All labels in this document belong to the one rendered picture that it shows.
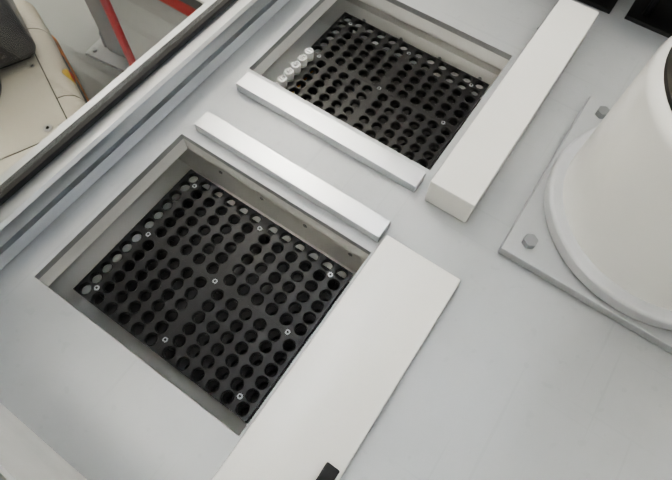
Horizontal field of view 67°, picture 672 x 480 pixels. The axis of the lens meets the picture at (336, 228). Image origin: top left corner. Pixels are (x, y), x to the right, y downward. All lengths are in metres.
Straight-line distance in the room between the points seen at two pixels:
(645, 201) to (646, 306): 0.12
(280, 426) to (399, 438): 0.10
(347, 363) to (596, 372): 0.22
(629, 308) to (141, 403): 0.43
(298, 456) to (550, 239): 0.30
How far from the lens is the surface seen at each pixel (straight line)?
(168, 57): 0.59
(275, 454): 0.44
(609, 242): 0.49
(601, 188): 0.48
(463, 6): 0.73
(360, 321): 0.46
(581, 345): 0.52
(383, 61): 0.70
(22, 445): 0.46
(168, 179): 0.69
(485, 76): 0.73
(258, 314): 0.52
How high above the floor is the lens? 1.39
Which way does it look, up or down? 63 degrees down
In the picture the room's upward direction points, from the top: 4 degrees clockwise
